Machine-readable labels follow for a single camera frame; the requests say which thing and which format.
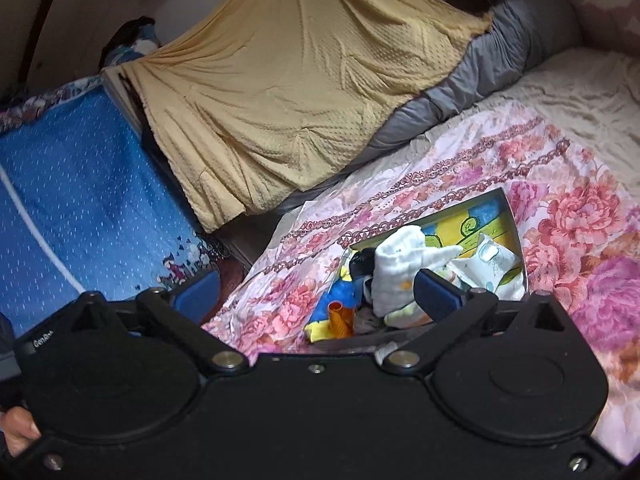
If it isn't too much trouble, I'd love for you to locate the white orange blue striped cloth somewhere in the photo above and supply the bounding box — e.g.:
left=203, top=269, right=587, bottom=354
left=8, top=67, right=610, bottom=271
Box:
left=383, top=301, right=432, bottom=330

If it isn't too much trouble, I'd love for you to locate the yellow textured hanging blanket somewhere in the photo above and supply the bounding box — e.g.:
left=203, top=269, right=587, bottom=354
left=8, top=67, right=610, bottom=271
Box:
left=119, top=0, right=492, bottom=232

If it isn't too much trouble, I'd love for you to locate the grey rolled quilt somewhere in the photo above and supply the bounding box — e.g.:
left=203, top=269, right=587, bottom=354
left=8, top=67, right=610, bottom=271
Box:
left=276, top=0, right=582, bottom=214

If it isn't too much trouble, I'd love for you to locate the black grey sock bundle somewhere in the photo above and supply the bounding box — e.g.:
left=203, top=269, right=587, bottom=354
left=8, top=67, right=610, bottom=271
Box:
left=348, top=247, right=375, bottom=306

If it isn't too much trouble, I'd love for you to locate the person's left hand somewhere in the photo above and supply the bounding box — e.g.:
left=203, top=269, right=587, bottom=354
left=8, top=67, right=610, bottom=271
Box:
left=1, top=406, right=41, bottom=457

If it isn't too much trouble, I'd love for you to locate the colourful painted storage box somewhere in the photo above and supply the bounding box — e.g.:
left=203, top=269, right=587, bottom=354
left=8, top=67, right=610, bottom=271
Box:
left=305, top=190, right=527, bottom=351

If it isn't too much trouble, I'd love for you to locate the white dotted baby cloth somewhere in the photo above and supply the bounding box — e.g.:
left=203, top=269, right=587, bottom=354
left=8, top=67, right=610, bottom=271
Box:
left=371, top=226, right=463, bottom=318

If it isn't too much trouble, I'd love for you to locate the small white sock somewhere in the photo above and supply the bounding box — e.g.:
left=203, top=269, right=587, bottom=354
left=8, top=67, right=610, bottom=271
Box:
left=447, top=233, right=526, bottom=300

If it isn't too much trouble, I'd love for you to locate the pink floral bed sheet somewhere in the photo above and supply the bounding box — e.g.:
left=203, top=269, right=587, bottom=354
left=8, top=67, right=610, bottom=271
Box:
left=202, top=46, right=640, bottom=466

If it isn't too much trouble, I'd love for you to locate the blue bicycle print curtain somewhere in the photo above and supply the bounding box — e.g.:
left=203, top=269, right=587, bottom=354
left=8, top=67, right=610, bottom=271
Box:
left=1, top=86, right=228, bottom=335

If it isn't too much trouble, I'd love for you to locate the orange yellow cloth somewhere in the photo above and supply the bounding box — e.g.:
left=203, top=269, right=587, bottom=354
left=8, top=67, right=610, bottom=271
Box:
left=328, top=300, right=354, bottom=339

